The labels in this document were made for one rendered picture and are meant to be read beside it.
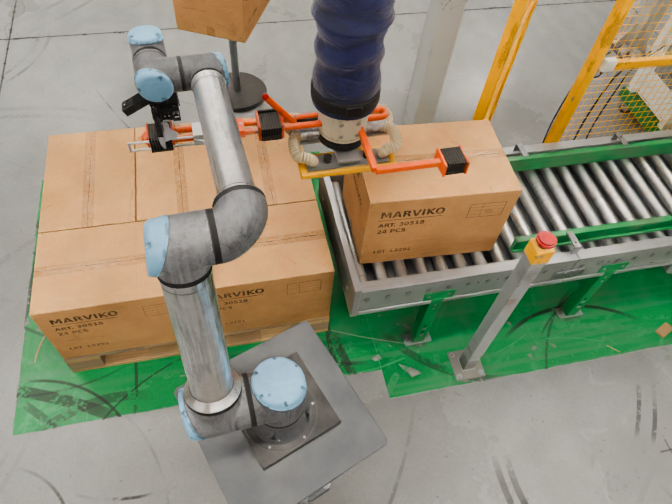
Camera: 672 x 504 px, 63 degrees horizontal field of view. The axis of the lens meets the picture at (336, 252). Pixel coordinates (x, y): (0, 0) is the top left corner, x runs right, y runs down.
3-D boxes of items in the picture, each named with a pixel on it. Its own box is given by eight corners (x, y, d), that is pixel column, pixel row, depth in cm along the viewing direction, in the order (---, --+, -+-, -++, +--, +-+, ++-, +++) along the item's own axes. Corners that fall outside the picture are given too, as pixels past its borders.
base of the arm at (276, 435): (321, 420, 170) (324, 409, 162) (270, 457, 163) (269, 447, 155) (288, 373, 178) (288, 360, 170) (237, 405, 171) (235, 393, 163)
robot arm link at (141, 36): (126, 44, 141) (123, 22, 146) (137, 84, 151) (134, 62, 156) (164, 40, 143) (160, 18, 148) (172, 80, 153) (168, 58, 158)
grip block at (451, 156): (457, 155, 182) (461, 144, 178) (466, 174, 177) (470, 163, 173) (433, 158, 181) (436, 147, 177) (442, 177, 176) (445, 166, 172)
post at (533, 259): (470, 356, 272) (547, 235, 190) (474, 369, 268) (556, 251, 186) (457, 359, 270) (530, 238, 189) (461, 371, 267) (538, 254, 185)
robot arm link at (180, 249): (253, 438, 153) (221, 237, 103) (190, 454, 149) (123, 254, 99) (244, 392, 164) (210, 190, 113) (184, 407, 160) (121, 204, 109)
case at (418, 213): (464, 183, 264) (488, 119, 231) (491, 250, 242) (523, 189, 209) (341, 193, 255) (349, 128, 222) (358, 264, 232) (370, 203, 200)
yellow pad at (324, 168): (389, 148, 197) (391, 137, 193) (396, 168, 192) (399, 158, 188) (295, 159, 191) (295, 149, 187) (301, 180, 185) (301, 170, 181)
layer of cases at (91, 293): (293, 167, 318) (294, 113, 285) (329, 316, 263) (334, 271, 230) (74, 190, 296) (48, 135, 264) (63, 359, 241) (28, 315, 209)
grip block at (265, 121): (280, 120, 187) (279, 106, 182) (285, 140, 182) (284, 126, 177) (255, 122, 186) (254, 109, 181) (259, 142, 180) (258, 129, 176)
